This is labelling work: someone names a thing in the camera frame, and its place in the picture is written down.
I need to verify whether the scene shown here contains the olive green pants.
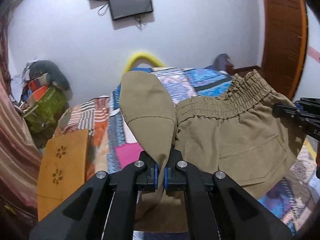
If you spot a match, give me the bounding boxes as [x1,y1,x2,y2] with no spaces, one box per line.
[119,71,305,232]

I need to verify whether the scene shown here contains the blue patchwork bed sheet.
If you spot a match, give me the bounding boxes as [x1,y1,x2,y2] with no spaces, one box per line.
[55,69,317,233]

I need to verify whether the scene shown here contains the pink folded shorts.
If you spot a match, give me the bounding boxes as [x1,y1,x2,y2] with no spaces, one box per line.
[116,142,143,169]

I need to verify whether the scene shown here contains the brown wooden door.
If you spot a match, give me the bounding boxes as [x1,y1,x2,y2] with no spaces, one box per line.
[262,0,308,99]

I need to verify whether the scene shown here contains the striped brown curtain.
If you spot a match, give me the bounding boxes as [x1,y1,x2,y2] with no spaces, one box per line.
[1,12,41,230]

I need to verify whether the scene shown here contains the grey backpack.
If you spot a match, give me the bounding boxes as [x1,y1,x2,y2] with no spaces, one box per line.
[212,53,234,73]

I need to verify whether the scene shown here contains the clutter pile with green bag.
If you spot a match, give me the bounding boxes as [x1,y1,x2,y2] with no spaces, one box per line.
[10,60,71,148]

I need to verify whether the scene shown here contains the yellow curved bed rail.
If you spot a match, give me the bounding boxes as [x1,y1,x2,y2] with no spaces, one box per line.
[123,52,165,74]

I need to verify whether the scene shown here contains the small black wall monitor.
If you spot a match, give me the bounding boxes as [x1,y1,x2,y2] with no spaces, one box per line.
[108,0,153,21]

